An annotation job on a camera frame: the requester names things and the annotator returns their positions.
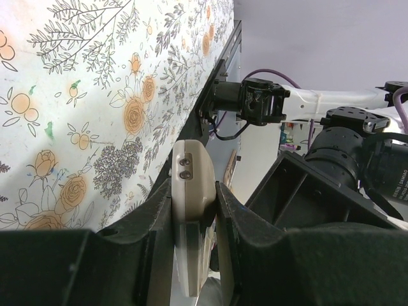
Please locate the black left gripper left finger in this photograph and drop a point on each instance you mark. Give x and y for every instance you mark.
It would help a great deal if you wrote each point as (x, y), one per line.
(127, 263)

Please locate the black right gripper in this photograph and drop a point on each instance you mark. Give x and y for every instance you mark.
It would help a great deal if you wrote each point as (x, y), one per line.
(352, 148)

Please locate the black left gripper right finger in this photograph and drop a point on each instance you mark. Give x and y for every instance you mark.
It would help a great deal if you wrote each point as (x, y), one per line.
(340, 263)

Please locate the grey remote control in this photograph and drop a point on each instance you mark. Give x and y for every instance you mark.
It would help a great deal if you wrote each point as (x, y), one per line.
(192, 198)

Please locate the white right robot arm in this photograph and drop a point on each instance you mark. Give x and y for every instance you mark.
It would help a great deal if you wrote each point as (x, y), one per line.
(263, 102)

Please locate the floral tablecloth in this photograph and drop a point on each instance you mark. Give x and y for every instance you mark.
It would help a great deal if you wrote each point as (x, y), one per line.
(93, 97)

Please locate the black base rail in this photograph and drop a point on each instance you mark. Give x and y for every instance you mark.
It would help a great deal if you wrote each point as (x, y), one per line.
(214, 113)

